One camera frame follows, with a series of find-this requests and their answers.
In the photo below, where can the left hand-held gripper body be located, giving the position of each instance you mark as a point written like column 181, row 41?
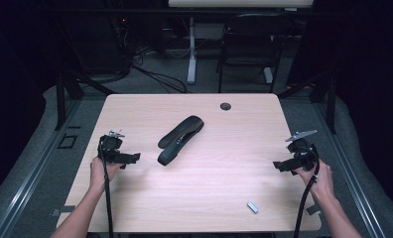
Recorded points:
column 109, row 145

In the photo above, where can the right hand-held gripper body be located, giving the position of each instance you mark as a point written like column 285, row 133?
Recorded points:
column 303, row 153

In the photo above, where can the silver staple strip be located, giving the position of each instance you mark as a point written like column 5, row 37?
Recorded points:
column 252, row 207

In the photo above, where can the person's left hand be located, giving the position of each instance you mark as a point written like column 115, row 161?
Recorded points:
column 100, row 175

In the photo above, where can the person's right hand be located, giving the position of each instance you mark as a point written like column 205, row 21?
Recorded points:
column 322, row 181

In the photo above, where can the grey tape piece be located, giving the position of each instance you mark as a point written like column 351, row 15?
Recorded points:
column 312, row 209
column 63, row 210

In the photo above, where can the black metal stand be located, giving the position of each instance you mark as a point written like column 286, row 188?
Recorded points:
column 330, row 102
column 61, row 99

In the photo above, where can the black round table grommet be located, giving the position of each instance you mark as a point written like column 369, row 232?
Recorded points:
column 225, row 106

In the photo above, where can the white desk foot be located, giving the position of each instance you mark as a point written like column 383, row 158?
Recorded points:
column 268, row 75

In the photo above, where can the dark computer tower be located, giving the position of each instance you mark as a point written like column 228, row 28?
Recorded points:
column 98, row 46

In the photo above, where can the white desk leg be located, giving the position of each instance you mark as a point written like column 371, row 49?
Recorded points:
column 192, row 56

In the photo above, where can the black folding chair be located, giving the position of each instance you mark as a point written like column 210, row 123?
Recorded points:
column 250, row 46

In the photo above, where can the aluminium floor rail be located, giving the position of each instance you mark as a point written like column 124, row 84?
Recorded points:
column 32, row 175
column 350, row 175

